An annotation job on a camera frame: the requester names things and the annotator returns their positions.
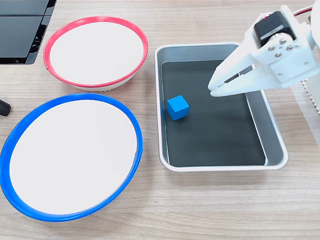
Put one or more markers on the blue cube block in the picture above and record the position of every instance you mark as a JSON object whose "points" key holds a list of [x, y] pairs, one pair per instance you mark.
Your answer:
{"points": [[178, 107]]}

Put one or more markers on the silver metal tray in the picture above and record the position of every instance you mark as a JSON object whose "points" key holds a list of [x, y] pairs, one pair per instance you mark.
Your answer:
{"points": [[272, 135]]}

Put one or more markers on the black tray liner mat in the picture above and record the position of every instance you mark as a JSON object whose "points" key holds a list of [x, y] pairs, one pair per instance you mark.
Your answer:
{"points": [[212, 135]]}

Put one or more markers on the white dish red rim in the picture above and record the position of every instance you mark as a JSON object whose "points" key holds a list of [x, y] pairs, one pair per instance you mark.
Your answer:
{"points": [[97, 52]]}

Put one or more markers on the white dish blue rim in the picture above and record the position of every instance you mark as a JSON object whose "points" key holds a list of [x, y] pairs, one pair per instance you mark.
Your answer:
{"points": [[72, 155]]}

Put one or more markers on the black flat panel device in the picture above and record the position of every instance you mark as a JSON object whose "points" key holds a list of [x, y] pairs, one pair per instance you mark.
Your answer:
{"points": [[17, 32]]}

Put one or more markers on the black rounded stand foot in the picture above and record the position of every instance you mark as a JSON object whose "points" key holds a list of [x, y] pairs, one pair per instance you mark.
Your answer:
{"points": [[4, 107]]}

